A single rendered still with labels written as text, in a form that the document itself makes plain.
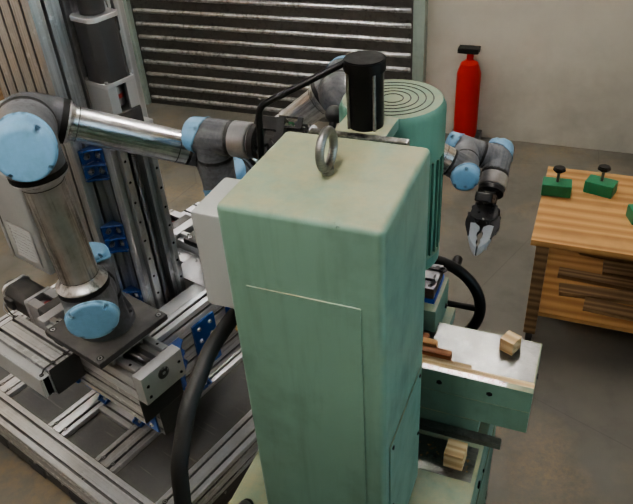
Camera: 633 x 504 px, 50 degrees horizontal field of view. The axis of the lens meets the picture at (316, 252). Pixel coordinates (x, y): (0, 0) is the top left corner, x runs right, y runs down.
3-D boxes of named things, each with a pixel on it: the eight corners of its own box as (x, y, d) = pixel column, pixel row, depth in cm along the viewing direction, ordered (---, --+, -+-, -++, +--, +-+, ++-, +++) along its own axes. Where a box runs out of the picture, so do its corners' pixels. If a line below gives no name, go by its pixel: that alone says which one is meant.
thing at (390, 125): (398, 158, 105) (399, 50, 95) (383, 183, 99) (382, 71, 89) (349, 152, 108) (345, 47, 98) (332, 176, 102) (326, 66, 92)
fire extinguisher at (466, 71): (481, 137, 427) (489, 42, 393) (475, 150, 413) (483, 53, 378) (453, 133, 433) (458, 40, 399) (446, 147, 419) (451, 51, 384)
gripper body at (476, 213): (496, 237, 188) (505, 200, 192) (496, 223, 181) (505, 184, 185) (469, 233, 191) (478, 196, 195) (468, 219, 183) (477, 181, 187)
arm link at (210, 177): (233, 181, 157) (226, 138, 151) (243, 204, 148) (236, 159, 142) (199, 187, 156) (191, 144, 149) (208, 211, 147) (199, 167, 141)
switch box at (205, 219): (273, 271, 105) (262, 181, 96) (244, 312, 97) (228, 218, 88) (237, 264, 107) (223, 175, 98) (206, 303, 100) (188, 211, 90)
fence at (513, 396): (530, 407, 133) (534, 388, 130) (529, 414, 132) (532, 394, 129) (257, 342, 154) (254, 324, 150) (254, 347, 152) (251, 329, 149)
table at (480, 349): (545, 335, 158) (549, 315, 155) (527, 434, 136) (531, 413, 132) (306, 286, 179) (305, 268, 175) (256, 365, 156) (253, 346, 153)
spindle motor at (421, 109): (448, 235, 132) (457, 82, 114) (425, 288, 119) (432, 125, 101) (362, 221, 138) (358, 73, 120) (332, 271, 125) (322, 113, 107)
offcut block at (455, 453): (466, 456, 137) (467, 443, 135) (461, 471, 134) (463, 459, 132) (447, 450, 138) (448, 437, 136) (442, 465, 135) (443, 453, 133)
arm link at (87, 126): (-5, 121, 145) (213, 167, 166) (-10, 143, 136) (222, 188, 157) (3, 70, 140) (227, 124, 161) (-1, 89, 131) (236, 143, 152)
